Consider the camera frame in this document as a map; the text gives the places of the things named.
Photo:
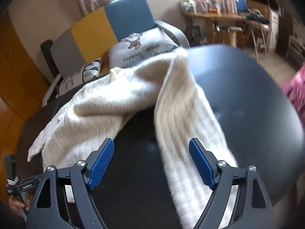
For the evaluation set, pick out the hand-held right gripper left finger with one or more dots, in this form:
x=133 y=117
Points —
x=101 y=164

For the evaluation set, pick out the blue folding chair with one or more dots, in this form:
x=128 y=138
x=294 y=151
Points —
x=241 y=4

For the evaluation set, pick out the person's left hand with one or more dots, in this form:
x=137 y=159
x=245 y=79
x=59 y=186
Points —
x=18 y=202

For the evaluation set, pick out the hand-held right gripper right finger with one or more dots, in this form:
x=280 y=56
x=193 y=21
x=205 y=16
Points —
x=201 y=164

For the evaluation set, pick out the cream knit sweater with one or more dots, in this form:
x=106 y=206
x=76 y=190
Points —
x=119 y=93

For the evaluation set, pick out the grey yellow blue sofa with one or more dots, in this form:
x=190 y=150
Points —
x=128 y=12

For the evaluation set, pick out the triangle pattern pillow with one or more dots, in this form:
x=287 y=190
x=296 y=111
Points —
x=88 y=70

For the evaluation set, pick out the large clear plastic jar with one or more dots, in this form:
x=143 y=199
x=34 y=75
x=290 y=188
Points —
x=212 y=2

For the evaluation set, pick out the grey lidded jar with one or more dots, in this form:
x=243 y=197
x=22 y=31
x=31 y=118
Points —
x=186 y=6

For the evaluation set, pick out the deer print pillow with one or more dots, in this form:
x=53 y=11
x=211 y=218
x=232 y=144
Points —
x=147 y=43

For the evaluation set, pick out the wooden desk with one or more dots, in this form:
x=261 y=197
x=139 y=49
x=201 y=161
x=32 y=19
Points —
x=214 y=16

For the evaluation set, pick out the tan tote bag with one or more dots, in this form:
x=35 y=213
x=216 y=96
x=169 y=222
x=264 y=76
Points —
x=228 y=35

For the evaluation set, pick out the pink ruffled quilt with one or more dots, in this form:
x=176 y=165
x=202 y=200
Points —
x=295 y=90

